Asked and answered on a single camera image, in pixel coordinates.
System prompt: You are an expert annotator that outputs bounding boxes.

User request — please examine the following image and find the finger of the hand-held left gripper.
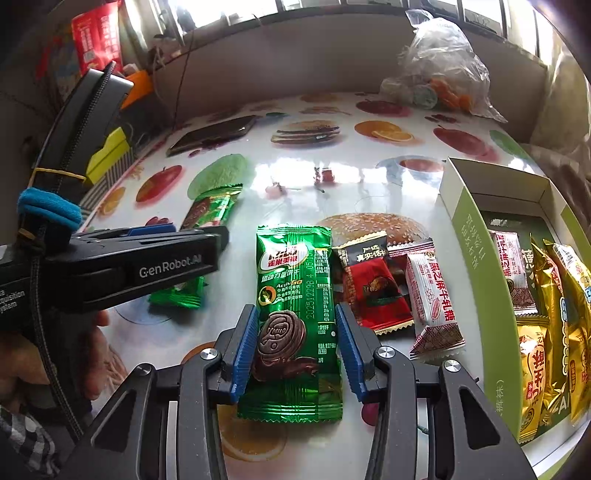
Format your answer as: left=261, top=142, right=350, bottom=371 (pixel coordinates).
left=74, top=223, right=230, bottom=259

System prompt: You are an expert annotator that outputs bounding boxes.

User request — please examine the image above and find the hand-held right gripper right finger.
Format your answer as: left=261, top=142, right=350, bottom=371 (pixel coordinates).
left=335, top=303, right=537, bottom=480

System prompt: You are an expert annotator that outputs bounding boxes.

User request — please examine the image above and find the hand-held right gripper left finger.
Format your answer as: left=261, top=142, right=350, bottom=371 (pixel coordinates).
left=58, top=304, right=260, bottom=480

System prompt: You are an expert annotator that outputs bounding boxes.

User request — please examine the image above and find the green cookie packet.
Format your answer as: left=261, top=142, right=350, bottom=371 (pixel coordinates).
left=237, top=224, right=345, bottom=423
left=148, top=184, right=244, bottom=309

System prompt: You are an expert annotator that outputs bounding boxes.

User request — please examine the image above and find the red snack packet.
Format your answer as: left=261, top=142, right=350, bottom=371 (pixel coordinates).
left=333, top=237, right=414, bottom=335

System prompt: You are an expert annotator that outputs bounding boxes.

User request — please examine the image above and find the white red nougat packet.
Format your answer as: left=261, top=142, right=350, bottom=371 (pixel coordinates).
left=488, top=229, right=537, bottom=317
left=405, top=249, right=465, bottom=361

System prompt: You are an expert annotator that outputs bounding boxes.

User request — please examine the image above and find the green cardboard box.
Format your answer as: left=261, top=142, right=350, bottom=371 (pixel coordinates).
left=438, top=157, right=591, bottom=472

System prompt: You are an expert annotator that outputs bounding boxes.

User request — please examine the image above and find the yellow snack packet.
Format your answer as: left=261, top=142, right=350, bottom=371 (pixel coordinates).
left=516, top=318, right=555, bottom=445

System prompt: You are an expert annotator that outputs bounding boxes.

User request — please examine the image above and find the long gold snack bar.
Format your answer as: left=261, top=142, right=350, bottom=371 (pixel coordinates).
left=545, top=239, right=591, bottom=423
left=527, top=233, right=571, bottom=416

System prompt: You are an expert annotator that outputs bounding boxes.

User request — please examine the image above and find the person's left hand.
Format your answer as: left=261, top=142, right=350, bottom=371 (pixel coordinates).
left=0, top=310, right=112, bottom=401

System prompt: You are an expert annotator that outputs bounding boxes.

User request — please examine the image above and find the yellow green box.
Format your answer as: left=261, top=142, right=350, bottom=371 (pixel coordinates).
left=84, top=127, right=131, bottom=185

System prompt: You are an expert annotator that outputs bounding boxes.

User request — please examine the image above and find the fruit printed tablecloth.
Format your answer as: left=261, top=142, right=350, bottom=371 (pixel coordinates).
left=28, top=90, right=591, bottom=480

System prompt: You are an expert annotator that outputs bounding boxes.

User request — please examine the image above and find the black phone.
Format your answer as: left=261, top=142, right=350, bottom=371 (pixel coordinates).
left=166, top=114, right=259, bottom=157

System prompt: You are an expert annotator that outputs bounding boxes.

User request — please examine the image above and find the orange box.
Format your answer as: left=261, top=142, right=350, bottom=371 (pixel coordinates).
left=121, top=70, right=154, bottom=109

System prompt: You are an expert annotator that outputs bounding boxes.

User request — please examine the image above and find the red bag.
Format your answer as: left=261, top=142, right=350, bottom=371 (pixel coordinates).
left=71, top=2, right=123, bottom=77

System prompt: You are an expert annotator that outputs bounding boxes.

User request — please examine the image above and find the clear plastic bag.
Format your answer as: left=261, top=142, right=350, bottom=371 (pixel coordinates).
left=379, top=9, right=508, bottom=123

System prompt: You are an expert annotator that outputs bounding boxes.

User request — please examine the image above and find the cream curtain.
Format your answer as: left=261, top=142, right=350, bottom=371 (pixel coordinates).
left=526, top=51, right=591, bottom=208

